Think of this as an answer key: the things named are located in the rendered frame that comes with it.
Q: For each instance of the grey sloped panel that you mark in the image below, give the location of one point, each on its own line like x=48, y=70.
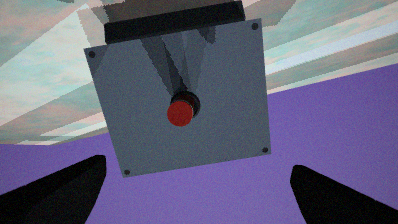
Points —
x=209, y=53

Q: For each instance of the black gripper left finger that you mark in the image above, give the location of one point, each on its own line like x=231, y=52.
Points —
x=63, y=197

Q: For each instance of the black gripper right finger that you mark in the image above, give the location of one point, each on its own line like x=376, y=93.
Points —
x=323, y=200

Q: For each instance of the red peg with grey band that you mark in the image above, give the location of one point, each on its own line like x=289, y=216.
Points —
x=180, y=112

